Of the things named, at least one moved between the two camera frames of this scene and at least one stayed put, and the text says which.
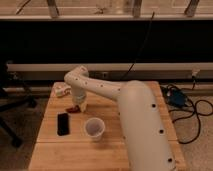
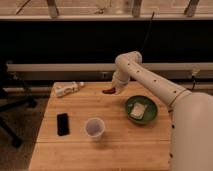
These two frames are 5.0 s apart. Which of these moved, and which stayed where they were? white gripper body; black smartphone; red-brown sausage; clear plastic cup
Moved: white gripper body; red-brown sausage
Stayed: black smartphone; clear plastic cup
